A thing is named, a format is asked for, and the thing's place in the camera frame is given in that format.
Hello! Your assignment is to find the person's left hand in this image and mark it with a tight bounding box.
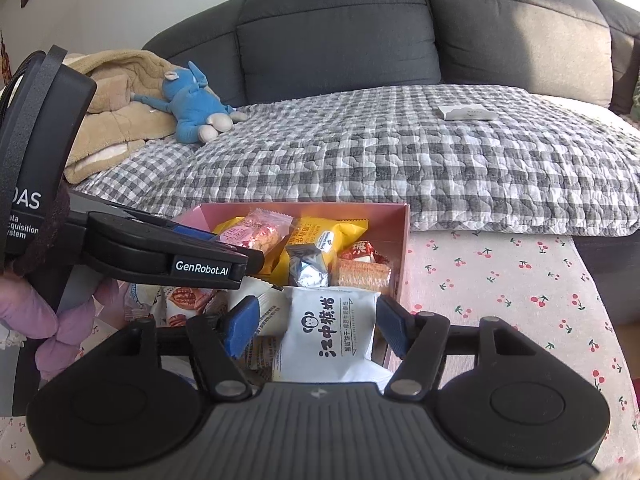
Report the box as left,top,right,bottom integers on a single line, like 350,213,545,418
0,276,122,382

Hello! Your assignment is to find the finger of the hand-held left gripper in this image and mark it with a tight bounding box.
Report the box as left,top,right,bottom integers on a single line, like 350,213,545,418
125,210,222,244
85,212,265,291

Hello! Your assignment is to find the white blue bread packet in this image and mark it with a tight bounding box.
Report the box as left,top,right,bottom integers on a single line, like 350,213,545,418
122,282,168,321

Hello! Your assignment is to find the beige fleece blanket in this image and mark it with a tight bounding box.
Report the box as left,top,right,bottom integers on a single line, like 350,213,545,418
62,50,188,186

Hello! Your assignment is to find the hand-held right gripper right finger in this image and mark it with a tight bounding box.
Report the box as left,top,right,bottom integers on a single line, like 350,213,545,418
376,296,527,397

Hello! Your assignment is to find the white pecan snack packet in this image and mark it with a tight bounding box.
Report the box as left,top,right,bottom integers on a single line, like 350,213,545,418
164,286,218,332

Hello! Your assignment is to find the silver blue snack packet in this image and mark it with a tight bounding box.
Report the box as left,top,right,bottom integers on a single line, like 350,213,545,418
285,242,331,288

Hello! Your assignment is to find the small flat white box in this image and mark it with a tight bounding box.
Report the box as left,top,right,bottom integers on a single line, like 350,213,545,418
435,104,500,122

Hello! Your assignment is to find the grey white checkered quilt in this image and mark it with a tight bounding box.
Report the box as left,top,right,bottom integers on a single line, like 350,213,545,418
75,85,640,238

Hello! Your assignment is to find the large yellow snack packet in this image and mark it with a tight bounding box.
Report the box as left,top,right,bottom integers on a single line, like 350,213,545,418
272,215,370,281

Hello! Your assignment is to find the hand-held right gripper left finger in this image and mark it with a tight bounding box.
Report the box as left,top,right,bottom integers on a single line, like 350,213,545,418
117,296,261,402

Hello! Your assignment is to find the dark grey sofa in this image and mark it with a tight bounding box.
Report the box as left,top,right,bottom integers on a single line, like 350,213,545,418
142,0,640,326

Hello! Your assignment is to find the pink cardboard box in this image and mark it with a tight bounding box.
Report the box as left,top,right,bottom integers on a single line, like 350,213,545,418
172,202,412,366

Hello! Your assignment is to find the clear brown wafer packet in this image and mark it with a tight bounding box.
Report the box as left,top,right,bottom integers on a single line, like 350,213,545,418
336,259,392,291

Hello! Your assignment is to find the blue plush toy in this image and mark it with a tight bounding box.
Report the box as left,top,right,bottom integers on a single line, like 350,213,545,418
131,61,249,145

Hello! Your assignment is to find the pink rice cracker packet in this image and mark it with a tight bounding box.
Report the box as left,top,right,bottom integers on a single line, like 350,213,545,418
217,208,293,256

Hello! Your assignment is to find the white text-printed snack packet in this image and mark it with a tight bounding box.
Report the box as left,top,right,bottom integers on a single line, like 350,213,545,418
227,277,293,338

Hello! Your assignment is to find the cherry-print tablecloth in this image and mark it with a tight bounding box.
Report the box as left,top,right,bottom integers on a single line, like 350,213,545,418
0,230,640,480

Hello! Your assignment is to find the white snack packet monkey print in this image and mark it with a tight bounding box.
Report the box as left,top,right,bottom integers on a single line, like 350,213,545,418
272,286,396,385

